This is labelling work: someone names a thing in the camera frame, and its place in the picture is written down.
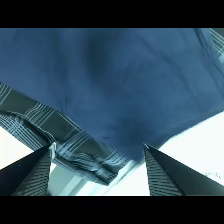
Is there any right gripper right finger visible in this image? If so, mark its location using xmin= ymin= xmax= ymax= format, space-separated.
xmin=143 ymin=143 xmax=224 ymax=197

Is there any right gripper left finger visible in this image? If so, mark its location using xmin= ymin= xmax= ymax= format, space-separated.
xmin=0 ymin=142 xmax=55 ymax=197

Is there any blue garment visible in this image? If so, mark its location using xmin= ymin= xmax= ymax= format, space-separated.
xmin=0 ymin=27 xmax=224 ymax=162

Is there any checked shirt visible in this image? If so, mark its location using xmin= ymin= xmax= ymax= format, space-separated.
xmin=0 ymin=27 xmax=224 ymax=186

